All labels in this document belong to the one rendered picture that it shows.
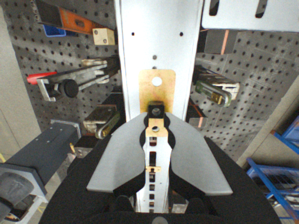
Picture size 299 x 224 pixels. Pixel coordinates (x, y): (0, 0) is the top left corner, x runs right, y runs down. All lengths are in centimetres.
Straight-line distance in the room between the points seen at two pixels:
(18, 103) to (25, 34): 160
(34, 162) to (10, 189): 12
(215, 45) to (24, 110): 239
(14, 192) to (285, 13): 111
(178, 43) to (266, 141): 230
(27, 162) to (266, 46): 130
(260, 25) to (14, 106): 261
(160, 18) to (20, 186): 84
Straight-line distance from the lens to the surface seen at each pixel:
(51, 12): 26
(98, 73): 34
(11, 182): 81
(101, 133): 39
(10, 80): 233
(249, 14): 45
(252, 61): 85
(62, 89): 21
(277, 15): 50
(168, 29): 38
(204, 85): 39
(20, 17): 99
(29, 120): 251
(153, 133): 16
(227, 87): 40
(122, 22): 39
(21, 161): 83
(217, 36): 43
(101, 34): 33
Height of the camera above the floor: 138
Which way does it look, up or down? 61 degrees down
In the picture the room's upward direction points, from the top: 175 degrees counter-clockwise
